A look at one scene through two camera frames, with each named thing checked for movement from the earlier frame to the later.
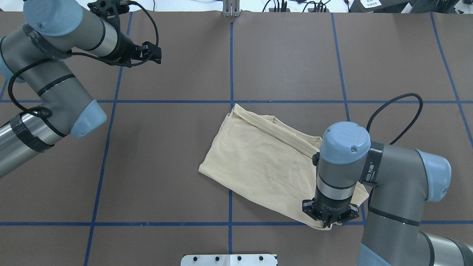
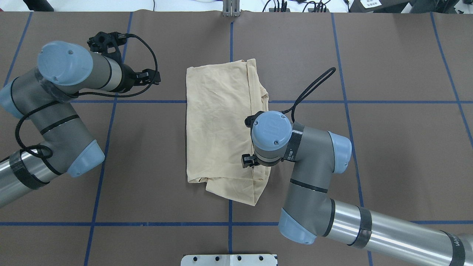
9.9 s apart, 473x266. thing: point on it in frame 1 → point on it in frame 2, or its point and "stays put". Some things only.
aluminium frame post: (231, 8) stays put
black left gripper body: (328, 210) → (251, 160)
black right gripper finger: (151, 52) → (147, 76)
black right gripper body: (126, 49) → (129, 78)
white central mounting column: (229, 260) stays put
